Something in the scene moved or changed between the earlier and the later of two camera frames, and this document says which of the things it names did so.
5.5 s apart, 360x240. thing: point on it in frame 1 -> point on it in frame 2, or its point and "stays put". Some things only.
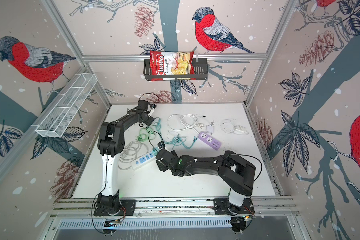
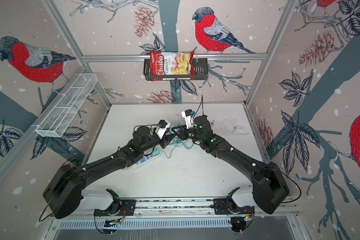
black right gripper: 162,168 -> 182,132
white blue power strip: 139,162 stays put
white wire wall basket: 55,121 stays put
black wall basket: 200,69 stays put
